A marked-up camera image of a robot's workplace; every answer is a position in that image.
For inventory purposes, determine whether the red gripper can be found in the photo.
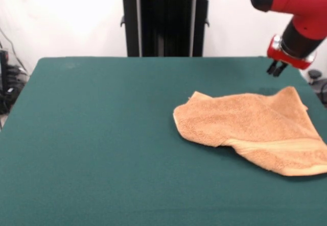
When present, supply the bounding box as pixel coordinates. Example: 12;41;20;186
266;34;317;77

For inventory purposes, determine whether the orange terry towel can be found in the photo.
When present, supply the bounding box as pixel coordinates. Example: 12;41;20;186
173;86;327;177

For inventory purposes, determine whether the black round knob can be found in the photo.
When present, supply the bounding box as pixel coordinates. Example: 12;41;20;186
308;69;323;84

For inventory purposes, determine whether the dark green table cloth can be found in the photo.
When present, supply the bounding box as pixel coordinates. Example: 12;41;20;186
0;56;327;226

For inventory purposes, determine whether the black electronics box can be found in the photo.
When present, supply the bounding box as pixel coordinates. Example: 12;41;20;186
0;49;10;114

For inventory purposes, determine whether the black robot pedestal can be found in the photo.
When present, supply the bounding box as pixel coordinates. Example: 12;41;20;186
111;0;221;58

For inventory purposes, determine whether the black cable bundle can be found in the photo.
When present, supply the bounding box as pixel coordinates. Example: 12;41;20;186
6;65;29;94

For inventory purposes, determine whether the grey wall cable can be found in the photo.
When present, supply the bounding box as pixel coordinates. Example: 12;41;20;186
0;28;26;71

